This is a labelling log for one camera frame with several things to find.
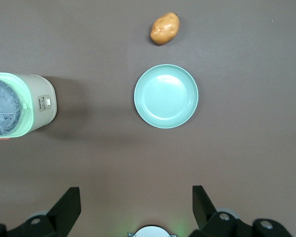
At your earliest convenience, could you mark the clear plastic bag with manual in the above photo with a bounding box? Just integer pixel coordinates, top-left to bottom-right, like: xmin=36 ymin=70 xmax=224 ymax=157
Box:
xmin=0 ymin=78 xmax=22 ymax=136

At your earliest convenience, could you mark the brown toy potato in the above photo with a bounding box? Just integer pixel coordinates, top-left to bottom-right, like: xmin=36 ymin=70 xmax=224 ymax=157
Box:
xmin=149 ymin=12 xmax=181 ymax=46

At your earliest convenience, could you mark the pale green round plate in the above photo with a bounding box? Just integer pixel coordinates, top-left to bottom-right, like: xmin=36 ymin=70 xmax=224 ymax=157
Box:
xmin=134 ymin=64 xmax=199 ymax=129

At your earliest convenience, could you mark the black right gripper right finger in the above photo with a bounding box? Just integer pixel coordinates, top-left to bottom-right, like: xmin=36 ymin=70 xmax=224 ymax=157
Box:
xmin=192 ymin=185 xmax=295 ymax=237

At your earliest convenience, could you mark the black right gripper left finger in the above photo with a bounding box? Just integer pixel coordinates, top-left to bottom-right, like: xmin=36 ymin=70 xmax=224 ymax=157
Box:
xmin=0 ymin=187 xmax=81 ymax=237

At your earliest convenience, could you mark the cream rice cooker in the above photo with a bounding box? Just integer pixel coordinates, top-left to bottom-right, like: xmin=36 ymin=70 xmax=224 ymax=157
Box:
xmin=0 ymin=69 xmax=58 ymax=141

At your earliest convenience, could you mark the brown table mat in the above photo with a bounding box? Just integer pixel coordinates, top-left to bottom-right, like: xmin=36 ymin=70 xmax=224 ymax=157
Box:
xmin=0 ymin=0 xmax=296 ymax=237

